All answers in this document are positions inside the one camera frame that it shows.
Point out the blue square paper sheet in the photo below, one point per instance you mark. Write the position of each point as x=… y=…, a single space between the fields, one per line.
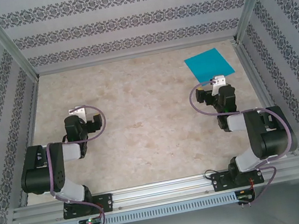
x=209 y=63

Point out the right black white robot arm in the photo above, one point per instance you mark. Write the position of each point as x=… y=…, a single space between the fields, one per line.
x=272 y=136

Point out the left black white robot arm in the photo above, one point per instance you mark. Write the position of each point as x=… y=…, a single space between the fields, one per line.
x=41 y=171

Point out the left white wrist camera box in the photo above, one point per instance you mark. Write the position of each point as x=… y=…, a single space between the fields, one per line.
x=78 y=113

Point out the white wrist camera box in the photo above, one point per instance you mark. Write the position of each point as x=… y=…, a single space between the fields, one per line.
x=218 y=83
x=78 y=113

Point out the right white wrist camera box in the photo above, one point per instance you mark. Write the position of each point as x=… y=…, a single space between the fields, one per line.
x=218 y=83

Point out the aluminium side rail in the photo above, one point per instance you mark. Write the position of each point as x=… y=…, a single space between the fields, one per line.
x=259 y=84
x=30 y=139

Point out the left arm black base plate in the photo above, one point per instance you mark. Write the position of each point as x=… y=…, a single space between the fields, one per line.
x=107 y=202

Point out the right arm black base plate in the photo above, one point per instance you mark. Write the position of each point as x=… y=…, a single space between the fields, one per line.
x=218 y=182

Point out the aluminium mounting rail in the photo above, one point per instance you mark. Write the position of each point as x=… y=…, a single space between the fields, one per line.
x=157 y=191

